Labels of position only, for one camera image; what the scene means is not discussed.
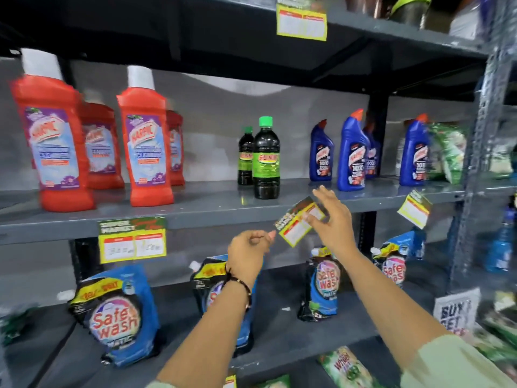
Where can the yellow shelf price tag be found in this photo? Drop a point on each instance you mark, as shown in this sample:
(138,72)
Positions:
(415,210)
(297,224)
(302,22)
(132,242)

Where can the person's left hand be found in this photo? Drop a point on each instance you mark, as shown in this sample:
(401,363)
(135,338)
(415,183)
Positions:
(246,256)

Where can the large black bottle green cap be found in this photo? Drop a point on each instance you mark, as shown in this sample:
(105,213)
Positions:
(266,165)

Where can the light green sleeve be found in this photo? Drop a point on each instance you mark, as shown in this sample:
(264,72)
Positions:
(452,365)

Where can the pile of green packets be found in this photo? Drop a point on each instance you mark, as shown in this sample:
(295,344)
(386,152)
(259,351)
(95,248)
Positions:
(499,339)

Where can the person's left fingers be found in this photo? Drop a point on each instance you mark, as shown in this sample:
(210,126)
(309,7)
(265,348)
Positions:
(261,237)

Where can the blue spray bottle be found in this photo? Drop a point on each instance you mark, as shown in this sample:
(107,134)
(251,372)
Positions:
(501,246)

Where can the blue toilet cleaner bottle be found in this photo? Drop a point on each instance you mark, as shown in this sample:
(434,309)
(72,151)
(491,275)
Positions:
(414,157)
(352,161)
(372,157)
(321,157)

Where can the green detergent powder packet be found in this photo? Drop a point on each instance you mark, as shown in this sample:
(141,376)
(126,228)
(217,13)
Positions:
(347,369)

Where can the blue detergent refill pouch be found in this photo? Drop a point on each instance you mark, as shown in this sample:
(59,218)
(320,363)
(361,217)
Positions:
(212,286)
(396,262)
(117,319)
(323,286)

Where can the person's left forearm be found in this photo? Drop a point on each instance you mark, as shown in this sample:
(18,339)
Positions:
(210,339)

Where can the small black bottle green cap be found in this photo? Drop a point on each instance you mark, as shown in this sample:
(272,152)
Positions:
(244,157)

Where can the grey metal shelf rack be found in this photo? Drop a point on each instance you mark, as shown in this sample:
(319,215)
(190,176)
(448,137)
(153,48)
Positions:
(202,206)

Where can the white plastic packet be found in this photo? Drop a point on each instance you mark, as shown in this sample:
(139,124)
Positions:
(468,18)

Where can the white offer sign card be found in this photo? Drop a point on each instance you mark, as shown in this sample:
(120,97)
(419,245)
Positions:
(457,313)

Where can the person's right hand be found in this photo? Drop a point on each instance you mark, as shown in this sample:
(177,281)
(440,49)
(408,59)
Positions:
(337,228)

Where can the grey perforated metal upright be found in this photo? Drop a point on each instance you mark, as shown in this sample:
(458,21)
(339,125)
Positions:
(482,157)

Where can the red cleaner bottle white cap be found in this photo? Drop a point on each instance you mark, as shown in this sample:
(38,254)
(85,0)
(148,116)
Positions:
(146,153)
(56,149)
(103,153)
(176,153)

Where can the steel container yellow lid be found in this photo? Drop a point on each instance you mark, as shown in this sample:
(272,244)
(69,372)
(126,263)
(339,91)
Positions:
(410,10)

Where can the dark green packet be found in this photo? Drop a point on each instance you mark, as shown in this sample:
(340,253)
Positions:
(16,325)

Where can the person's right forearm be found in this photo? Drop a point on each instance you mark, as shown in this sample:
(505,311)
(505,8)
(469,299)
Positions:
(387,307)

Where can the person's right thumb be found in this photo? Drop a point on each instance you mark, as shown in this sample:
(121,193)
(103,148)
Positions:
(314,223)

